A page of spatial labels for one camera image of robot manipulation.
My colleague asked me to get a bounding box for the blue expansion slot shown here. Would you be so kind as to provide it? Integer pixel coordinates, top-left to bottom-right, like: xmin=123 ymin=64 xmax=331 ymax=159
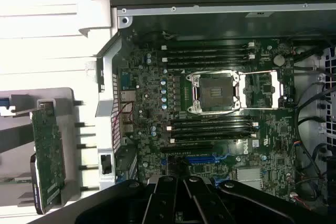
xmin=162 ymin=155 xmax=222 ymax=166

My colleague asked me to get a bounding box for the black expansion slot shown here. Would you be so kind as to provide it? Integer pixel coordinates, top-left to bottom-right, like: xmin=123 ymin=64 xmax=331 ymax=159
xmin=160 ymin=143 xmax=215 ymax=154

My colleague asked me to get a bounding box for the black RAM slot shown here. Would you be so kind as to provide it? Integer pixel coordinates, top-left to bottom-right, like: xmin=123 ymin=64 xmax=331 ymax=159
xmin=161 ymin=52 xmax=256 ymax=63
xmin=166 ymin=120 xmax=259 ymax=132
xmin=160 ymin=47 xmax=256 ymax=57
xmin=160 ymin=40 xmax=256 ymax=51
xmin=170 ymin=132 xmax=259 ymax=145
xmin=170 ymin=115 xmax=259 ymax=125
xmin=161 ymin=58 xmax=256 ymax=69
xmin=170 ymin=126 xmax=259 ymax=137

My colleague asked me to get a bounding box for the CPU socket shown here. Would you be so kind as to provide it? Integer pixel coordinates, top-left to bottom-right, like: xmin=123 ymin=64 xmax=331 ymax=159
xmin=185 ymin=70 xmax=242 ymax=116

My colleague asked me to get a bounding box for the black wire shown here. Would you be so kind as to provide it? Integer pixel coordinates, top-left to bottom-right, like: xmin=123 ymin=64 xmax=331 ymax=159
xmin=293 ymin=81 xmax=336 ymax=183

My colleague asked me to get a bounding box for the silver coin battery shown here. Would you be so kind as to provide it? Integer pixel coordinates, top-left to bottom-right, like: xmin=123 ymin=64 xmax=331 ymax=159
xmin=272 ymin=54 xmax=286 ymax=67

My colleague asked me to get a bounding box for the perforated metal disk bay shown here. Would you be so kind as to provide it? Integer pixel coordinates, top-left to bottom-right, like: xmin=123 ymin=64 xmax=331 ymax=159
xmin=312 ymin=45 xmax=336 ymax=145

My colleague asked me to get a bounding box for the metal locking lever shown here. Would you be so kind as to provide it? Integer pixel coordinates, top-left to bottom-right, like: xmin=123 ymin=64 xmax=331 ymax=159
xmin=245 ymin=69 xmax=279 ymax=75

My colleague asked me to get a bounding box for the grey parts rack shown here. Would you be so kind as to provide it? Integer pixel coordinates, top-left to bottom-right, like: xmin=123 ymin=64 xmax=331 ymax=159
xmin=0 ymin=87 xmax=81 ymax=208

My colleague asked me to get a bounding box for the metal socket cover frame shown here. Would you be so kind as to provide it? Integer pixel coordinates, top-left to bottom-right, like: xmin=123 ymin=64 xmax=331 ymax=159
xmin=237 ymin=70 xmax=284 ymax=111

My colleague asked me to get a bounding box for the silver chipset heatsink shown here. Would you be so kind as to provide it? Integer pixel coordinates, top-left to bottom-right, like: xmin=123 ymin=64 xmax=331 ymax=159
xmin=235 ymin=166 xmax=264 ymax=183

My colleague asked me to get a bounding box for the black and silver PC case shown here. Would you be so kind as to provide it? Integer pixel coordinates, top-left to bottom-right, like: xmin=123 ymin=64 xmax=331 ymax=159
xmin=77 ymin=0 xmax=336 ymax=224

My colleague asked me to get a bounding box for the green motherboard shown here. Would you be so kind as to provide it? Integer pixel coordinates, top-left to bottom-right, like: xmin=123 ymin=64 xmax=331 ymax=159
xmin=117 ymin=15 xmax=304 ymax=205

